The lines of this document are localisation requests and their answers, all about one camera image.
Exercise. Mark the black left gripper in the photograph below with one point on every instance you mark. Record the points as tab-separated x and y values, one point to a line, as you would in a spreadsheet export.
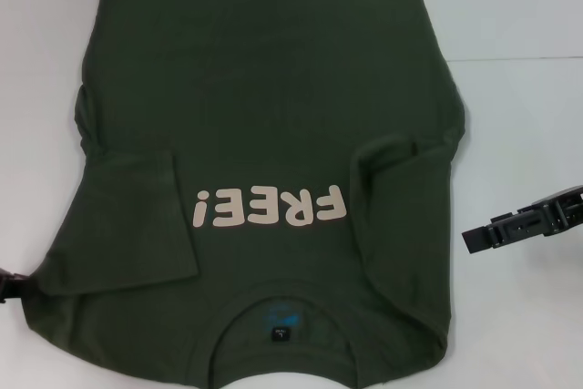
5	286

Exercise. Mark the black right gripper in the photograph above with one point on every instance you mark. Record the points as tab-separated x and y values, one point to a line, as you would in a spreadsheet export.
567	213

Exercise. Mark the dark green FREE! t-shirt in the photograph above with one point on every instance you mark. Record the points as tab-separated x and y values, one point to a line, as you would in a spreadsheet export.
273	88

